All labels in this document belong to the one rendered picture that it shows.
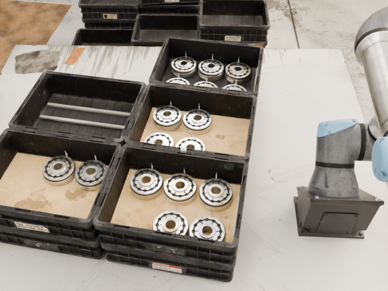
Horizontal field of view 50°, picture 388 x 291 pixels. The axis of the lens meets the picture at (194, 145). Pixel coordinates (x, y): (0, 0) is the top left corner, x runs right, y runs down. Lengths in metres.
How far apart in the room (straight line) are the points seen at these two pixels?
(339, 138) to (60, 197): 0.87
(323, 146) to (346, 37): 2.35
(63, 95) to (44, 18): 2.19
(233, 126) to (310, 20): 2.33
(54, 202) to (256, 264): 0.65
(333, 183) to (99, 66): 1.21
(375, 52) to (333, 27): 2.77
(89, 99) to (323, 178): 0.91
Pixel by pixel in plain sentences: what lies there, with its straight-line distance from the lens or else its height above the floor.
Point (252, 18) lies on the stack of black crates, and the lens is 2.74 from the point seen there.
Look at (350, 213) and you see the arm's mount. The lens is 1.35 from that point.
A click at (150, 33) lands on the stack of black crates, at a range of 2.80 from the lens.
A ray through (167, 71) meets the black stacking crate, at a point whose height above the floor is 0.83.
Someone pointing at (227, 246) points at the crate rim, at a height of 0.93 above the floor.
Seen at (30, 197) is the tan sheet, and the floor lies 0.83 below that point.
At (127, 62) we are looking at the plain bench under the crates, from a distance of 2.04.
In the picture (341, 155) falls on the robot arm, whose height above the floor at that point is 0.96.
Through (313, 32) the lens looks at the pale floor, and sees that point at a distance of 3.60.
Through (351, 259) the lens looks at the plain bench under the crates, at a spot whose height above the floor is 0.70.
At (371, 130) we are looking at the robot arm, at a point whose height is 1.03.
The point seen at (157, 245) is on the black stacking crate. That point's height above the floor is 0.87.
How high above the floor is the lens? 1.92
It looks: 48 degrees down
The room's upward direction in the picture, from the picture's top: 1 degrees counter-clockwise
